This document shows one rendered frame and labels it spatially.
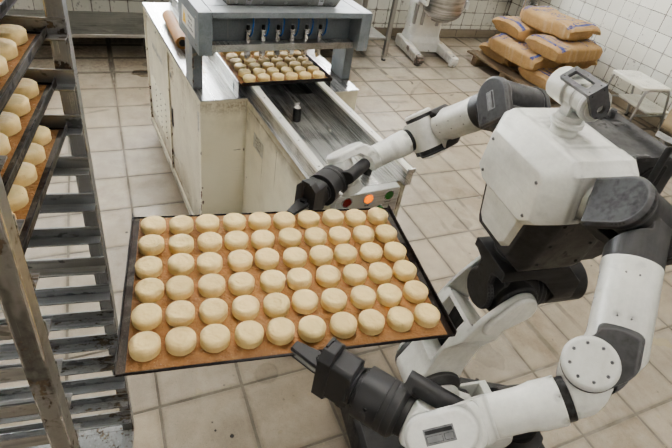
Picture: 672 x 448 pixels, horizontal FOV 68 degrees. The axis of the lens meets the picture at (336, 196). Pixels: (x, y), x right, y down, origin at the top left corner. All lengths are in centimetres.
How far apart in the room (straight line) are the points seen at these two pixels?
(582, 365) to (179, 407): 152
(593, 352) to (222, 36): 167
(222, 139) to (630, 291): 166
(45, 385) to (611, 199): 91
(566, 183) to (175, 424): 154
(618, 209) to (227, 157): 164
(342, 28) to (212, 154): 77
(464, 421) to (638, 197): 44
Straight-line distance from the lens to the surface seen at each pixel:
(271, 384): 208
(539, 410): 84
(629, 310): 87
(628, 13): 582
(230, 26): 206
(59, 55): 102
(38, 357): 80
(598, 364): 83
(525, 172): 102
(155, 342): 91
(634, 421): 254
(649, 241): 92
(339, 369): 85
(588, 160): 101
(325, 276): 101
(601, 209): 95
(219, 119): 210
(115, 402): 170
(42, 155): 97
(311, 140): 183
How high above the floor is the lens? 173
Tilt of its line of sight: 35 degrees down
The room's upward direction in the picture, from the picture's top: 10 degrees clockwise
